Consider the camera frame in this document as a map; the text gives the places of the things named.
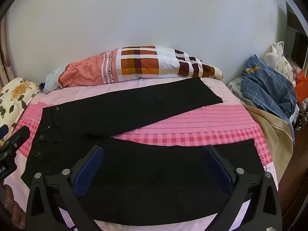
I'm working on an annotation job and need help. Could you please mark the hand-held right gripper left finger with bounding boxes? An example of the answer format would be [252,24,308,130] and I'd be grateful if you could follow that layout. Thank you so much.
[25,145,104,231]

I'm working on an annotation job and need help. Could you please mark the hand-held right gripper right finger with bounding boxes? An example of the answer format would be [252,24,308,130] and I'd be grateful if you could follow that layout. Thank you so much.
[203,145,283,231]

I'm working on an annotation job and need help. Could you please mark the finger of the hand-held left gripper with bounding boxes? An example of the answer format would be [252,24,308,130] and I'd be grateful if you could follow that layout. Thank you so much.
[8,126,31,151]
[0,124,10,142]

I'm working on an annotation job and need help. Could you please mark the black pants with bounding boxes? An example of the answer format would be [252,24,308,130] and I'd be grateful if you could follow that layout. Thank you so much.
[21,77,265,227]

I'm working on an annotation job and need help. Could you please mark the person's left hand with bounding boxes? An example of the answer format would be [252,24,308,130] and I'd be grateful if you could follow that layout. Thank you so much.
[0,180,26,231]

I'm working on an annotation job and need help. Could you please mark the floral cream pillow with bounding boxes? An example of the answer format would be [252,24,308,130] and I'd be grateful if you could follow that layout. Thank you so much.
[0,77,41,135]

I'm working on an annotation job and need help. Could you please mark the pink checked bed sheet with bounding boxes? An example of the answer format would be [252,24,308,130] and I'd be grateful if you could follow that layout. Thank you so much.
[5,77,280,231]

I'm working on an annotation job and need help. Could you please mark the beige cloth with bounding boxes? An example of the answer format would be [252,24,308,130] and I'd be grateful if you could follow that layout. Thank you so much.
[243,101,295,174]

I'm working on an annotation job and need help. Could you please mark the striped brown curtain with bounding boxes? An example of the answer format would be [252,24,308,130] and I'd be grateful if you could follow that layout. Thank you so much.
[0,19,17,87]

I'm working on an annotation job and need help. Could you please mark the blue checked cloth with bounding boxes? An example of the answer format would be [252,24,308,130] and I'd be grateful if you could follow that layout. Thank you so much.
[241,55,300,142]

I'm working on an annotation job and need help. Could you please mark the red orange cloth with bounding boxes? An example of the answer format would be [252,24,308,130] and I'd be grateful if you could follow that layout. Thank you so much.
[295,69,308,101]

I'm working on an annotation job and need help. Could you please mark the white printed cloth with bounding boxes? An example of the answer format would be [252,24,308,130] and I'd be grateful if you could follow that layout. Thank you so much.
[262,41,301,82]

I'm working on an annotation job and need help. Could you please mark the dark framed panel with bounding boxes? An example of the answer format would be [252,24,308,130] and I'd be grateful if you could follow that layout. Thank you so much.
[285,1,308,69]

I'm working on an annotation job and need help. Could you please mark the wooden bed frame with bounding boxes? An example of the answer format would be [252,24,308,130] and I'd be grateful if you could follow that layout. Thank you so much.
[277,125,308,231]

